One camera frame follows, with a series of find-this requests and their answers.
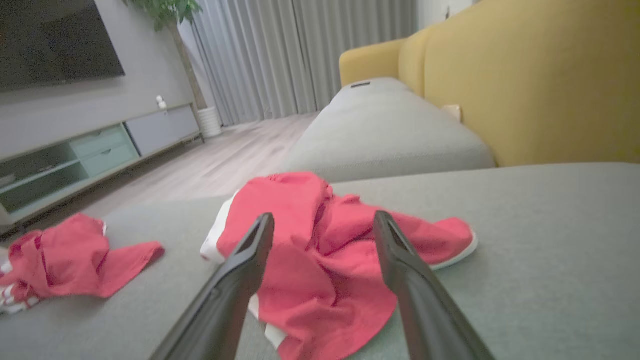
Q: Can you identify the black flat screen television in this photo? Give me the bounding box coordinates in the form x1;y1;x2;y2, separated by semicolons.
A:
0;0;126;92

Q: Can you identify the red jersey with white sleeves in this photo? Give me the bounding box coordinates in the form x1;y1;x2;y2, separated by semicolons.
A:
200;171;479;360

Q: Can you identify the green potted tree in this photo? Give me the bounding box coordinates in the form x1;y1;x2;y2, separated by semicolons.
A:
122;0;208;112

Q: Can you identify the grey and green TV cabinet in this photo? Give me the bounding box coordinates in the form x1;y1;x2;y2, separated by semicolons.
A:
0;102;205;236

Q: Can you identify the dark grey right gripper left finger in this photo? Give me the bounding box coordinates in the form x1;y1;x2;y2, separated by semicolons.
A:
150;212;275;360

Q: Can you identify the yellow sofa backrest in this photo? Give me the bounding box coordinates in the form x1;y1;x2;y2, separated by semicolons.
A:
339;0;640;167

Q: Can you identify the grey and yellow sofa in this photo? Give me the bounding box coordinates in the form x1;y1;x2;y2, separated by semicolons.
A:
0;162;640;360

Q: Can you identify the grey pleated curtain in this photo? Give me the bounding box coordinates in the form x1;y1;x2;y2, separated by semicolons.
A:
177;0;418;127

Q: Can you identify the white ribbed plant pot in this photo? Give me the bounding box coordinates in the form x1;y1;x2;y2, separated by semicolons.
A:
196;106;223;139

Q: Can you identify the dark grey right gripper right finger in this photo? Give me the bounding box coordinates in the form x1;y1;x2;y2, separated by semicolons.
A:
373;210;496;360

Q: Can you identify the grey sofa seat cushion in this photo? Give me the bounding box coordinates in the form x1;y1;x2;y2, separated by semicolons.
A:
282;77;496;184

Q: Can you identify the red garment with striped trim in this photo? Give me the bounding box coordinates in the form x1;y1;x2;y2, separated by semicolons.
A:
0;212;165;315

